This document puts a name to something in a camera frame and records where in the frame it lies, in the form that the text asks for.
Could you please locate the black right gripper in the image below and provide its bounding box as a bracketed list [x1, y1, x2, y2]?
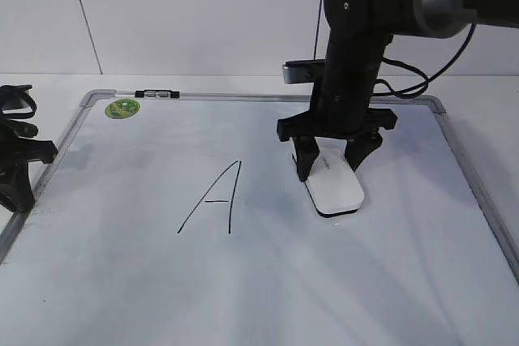
[277, 62, 397, 182]

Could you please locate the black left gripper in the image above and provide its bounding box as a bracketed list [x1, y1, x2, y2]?
[1, 117, 57, 212]

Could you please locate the white whiteboard eraser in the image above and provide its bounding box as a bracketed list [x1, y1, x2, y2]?
[304, 147, 365, 218]

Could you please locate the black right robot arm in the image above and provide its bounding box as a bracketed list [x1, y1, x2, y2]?
[277, 0, 518, 181]

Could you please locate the round green magnet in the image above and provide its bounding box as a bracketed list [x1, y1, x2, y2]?
[105, 99, 140, 119]

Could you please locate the black and white marker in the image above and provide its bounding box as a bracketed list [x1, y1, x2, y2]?
[116, 89, 180, 100]

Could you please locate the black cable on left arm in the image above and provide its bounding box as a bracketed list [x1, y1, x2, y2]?
[0, 84, 40, 124]

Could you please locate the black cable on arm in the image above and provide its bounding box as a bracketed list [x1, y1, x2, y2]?
[0, 84, 40, 124]
[372, 21, 478, 99]

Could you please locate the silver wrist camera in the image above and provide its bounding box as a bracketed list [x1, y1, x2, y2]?
[282, 59, 325, 84]

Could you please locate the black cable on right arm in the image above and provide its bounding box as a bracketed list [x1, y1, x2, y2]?
[372, 21, 478, 99]

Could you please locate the white whiteboard with grey frame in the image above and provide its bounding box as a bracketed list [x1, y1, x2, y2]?
[1, 90, 518, 345]

